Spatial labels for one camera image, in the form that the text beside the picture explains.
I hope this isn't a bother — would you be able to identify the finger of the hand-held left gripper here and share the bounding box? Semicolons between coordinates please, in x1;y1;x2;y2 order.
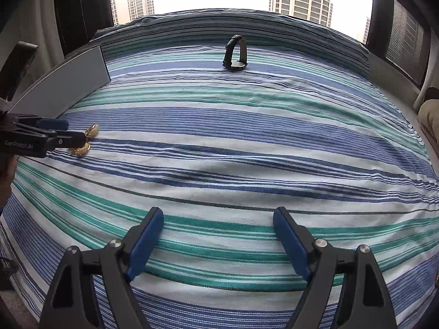
23;130;88;150
7;114;70;132

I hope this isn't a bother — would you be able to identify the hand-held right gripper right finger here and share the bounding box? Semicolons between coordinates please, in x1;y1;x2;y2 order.
272;206;398;329

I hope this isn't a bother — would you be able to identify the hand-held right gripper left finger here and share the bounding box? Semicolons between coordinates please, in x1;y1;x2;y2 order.
38;206;164;329

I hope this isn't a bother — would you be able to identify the person's left forearm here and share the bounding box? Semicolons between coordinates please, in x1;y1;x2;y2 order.
0;156;18;210

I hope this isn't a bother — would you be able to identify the light curtain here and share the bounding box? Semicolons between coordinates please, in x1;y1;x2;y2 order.
0;0;66;79

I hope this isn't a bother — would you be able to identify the dark curtain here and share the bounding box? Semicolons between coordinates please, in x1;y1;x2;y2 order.
53;0;115;56

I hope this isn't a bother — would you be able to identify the striped blue green bed sheet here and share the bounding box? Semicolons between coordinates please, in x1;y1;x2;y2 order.
0;7;439;329

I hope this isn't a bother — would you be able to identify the beige cushion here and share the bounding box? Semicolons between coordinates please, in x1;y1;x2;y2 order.
416;99;439;152

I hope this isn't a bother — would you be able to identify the black wristwatch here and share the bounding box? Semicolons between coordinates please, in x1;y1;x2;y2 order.
222;34;248;72

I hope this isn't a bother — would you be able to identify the white pole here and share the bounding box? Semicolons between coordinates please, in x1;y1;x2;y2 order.
412;54;433;111

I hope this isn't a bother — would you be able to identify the window blind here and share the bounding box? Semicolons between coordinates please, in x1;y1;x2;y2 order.
384;0;426;76

